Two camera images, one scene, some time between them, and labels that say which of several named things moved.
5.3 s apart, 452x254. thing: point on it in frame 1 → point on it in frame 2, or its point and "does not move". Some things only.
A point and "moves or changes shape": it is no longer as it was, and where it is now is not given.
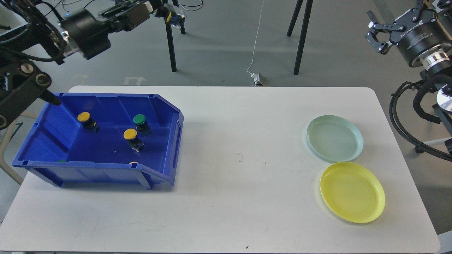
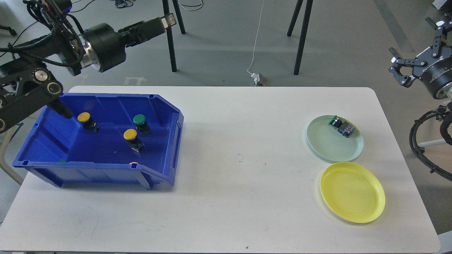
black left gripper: [85, 33] → [105, 48]
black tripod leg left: [170, 41] does not move
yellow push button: [130, 135] does not move
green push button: [168, 17] moves or changes shape
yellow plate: [353, 192] does not move
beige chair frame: [3, 161] does not move
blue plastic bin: [95, 138] does not move
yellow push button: [84, 117] does not move
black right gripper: [418, 28] → [435, 73]
